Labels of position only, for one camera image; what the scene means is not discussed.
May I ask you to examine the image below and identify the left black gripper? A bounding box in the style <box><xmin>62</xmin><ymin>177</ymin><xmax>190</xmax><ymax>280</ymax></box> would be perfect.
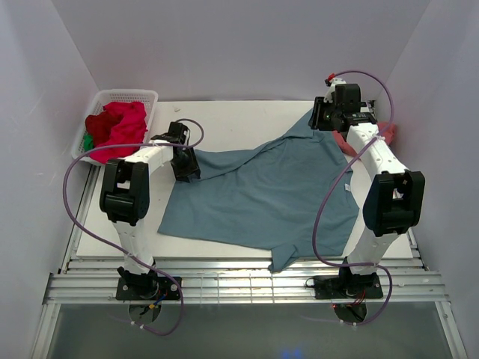
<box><xmin>171</xmin><ymin>147</ymin><xmax>201</xmax><ymax>183</ymax></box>

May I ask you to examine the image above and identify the blue t shirt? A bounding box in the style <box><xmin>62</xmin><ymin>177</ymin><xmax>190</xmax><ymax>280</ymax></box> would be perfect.
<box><xmin>158</xmin><ymin>116</ymin><xmax>359</xmax><ymax>272</ymax></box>

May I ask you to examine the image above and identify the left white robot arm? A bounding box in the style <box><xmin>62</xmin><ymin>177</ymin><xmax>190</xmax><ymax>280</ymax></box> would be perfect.
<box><xmin>100</xmin><ymin>119</ymin><xmax>201</xmax><ymax>299</ymax></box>

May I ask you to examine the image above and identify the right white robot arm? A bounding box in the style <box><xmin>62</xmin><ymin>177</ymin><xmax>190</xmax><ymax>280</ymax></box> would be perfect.
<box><xmin>308</xmin><ymin>74</ymin><xmax>425</xmax><ymax>299</ymax></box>

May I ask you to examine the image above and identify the folded salmon t shirt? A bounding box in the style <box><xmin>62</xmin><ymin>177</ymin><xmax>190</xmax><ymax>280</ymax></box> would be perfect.
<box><xmin>332</xmin><ymin>122</ymin><xmax>397</xmax><ymax>157</ymax></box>

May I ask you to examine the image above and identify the magenta t shirt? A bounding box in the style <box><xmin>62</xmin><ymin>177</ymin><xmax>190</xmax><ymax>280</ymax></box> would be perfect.
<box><xmin>94</xmin><ymin>102</ymin><xmax>147</xmax><ymax>148</ymax></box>

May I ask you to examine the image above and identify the white plastic basket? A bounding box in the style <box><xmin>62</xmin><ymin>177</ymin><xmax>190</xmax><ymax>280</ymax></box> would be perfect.
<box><xmin>70</xmin><ymin>88</ymin><xmax>159</xmax><ymax>168</ymax></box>

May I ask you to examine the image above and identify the dark red t shirt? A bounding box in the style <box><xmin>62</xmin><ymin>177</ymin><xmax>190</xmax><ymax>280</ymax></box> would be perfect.
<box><xmin>85</xmin><ymin>111</ymin><xmax>123</xmax><ymax>147</ymax></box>

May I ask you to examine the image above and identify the green garment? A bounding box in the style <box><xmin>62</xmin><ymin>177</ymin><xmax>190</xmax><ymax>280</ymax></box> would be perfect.
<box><xmin>83</xmin><ymin>133</ymin><xmax>95</xmax><ymax>153</ymax></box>

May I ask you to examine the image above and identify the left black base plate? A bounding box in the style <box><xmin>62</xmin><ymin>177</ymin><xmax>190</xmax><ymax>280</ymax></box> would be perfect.
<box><xmin>115</xmin><ymin>277</ymin><xmax>182</xmax><ymax>301</ymax></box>

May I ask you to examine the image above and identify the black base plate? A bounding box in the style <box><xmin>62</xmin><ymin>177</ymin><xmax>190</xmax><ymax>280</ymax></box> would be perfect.
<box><xmin>115</xmin><ymin>277</ymin><xmax>182</xmax><ymax>301</ymax></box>
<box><xmin>312</xmin><ymin>274</ymin><xmax>383</xmax><ymax>299</ymax></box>

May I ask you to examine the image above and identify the aluminium rail frame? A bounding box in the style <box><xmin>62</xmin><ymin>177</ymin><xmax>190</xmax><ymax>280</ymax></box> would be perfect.
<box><xmin>45</xmin><ymin>167</ymin><xmax>448</xmax><ymax>304</ymax></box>

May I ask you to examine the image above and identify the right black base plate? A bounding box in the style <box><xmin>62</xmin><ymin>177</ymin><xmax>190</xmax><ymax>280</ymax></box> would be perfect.
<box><xmin>312</xmin><ymin>274</ymin><xmax>383</xmax><ymax>299</ymax></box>

